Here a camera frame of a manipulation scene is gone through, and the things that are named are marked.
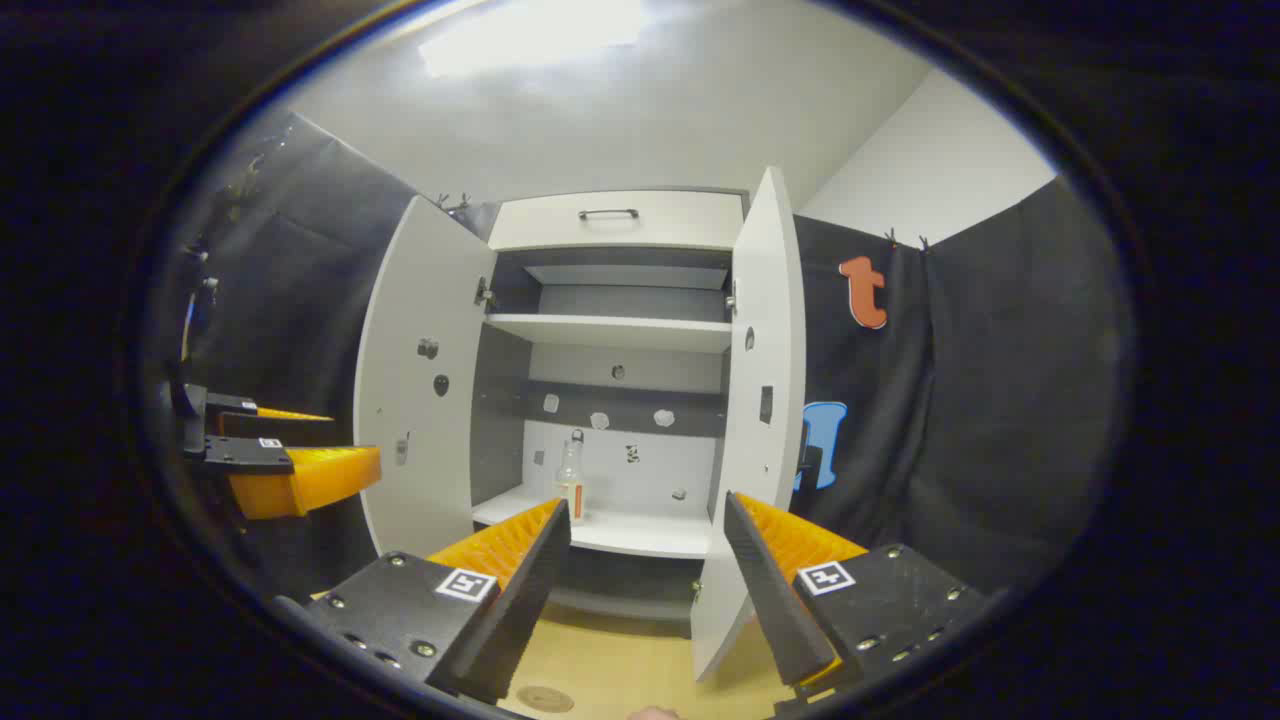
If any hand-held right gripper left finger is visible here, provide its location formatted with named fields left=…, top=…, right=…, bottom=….
left=275, top=497, right=573, bottom=706

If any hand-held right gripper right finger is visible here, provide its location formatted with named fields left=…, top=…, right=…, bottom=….
left=722, top=490, right=993, bottom=713

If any clear glass bottle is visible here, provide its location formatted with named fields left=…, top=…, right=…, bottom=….
left=556, top=429, right=586, bottom=526

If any white cabinet door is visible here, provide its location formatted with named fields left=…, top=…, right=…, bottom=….
left=353, top=195, right=498, bottom=558
left=690, top=166, right=807, bottom=684

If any white cabinet shelf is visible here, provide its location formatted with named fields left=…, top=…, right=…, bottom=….
left=485, top=313, right=733, bottom=354
left=470, top=485, right=713, bottom=559

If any white cabinet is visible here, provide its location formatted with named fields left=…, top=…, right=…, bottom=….
left=470, top=186, right=753, bottom=626

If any white cabinet drawer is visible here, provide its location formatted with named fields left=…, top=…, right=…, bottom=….
left=487, top=190, right=746, bottom=251

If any black backdrop cloth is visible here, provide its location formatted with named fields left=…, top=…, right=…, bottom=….
left=150, top=110, right=1136, bottom=601

